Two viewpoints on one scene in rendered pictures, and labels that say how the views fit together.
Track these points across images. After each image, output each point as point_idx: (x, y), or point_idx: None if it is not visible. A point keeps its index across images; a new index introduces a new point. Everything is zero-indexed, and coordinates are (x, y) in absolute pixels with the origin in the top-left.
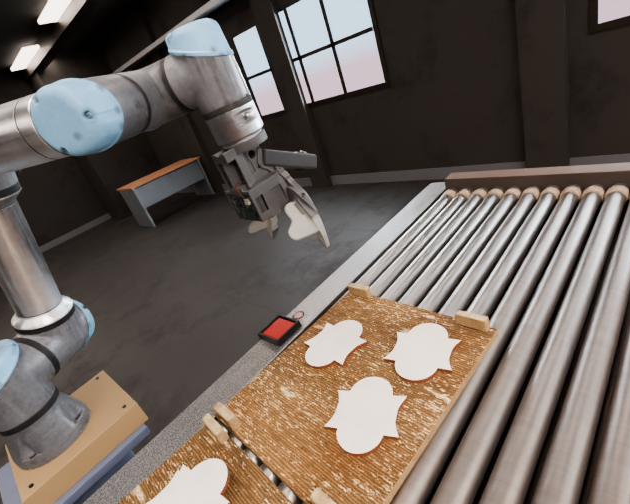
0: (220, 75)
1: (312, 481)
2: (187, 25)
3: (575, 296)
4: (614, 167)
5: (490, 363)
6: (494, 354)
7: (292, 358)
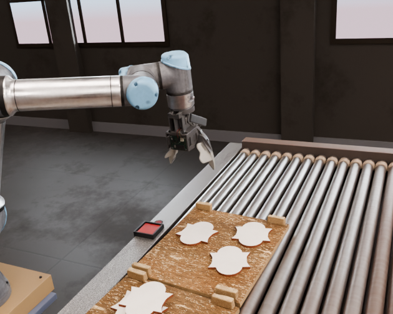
0: (187, 78)
1: (209, 288)
2: (179, 55)
3: (324, 211)
4: (343, 147)
5: (286, 240)
6: (287, 237)
7: (170, 242)
